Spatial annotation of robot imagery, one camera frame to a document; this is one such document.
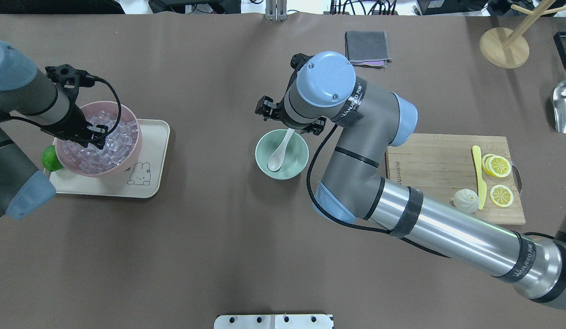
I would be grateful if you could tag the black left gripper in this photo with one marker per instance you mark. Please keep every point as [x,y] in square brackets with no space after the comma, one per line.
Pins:
[76,119]

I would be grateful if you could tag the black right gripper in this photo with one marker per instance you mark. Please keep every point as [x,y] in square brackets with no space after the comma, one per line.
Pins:
[267,108]

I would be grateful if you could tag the white ceramic spoon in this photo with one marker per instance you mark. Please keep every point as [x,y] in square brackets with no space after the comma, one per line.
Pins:
[276,159]

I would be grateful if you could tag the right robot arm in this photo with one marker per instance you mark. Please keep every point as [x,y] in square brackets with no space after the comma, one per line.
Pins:
[325,87]

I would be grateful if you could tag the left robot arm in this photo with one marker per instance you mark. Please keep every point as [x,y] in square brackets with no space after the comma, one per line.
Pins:
[47,101]

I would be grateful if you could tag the pile of clear ice cubes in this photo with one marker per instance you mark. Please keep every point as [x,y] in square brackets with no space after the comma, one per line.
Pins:
[118,146]

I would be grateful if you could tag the pink bowl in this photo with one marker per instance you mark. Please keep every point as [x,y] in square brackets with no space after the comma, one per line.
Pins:
[127,162]

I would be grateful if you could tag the mint green bowl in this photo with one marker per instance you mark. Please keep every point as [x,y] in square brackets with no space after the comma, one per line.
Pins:
[296,157]

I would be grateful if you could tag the green lime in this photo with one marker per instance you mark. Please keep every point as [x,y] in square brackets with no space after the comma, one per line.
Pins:
[50,160]

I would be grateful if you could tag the cream rabbit tray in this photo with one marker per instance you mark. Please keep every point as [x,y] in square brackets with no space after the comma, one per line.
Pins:
[140,178]

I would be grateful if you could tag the grey folded cloth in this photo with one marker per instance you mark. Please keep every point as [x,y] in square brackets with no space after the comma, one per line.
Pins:
[368,48]

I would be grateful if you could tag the white steamed bun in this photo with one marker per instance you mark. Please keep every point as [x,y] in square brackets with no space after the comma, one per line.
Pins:
[466,201]

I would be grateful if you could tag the yellow plastic knife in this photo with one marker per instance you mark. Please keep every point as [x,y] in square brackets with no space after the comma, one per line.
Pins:
[481,184]

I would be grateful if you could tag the stacked lemon slices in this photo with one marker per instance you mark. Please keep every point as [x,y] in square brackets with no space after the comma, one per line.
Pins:
[496,165]

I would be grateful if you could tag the single lemon slice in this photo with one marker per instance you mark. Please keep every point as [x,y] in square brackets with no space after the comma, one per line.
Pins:
[501,196]

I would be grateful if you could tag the wooden mug tree stand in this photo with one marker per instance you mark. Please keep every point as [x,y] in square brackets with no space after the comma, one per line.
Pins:
[507,48]

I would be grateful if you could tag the black glass rack tray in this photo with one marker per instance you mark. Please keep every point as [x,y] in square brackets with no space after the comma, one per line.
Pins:
[560,43]

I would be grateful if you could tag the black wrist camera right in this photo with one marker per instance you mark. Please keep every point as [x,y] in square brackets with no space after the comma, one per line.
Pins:
[297,62]

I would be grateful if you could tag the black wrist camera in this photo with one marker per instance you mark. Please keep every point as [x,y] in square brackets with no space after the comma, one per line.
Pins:
[70,79]
[297,62]

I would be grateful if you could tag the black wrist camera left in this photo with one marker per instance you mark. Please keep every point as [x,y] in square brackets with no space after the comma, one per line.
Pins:
[70,79]

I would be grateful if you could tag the aluminium frame post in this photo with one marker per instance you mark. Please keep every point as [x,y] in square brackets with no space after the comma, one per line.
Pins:
[276,10]

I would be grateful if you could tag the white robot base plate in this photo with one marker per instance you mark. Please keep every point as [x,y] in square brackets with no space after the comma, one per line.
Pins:
[275,321]

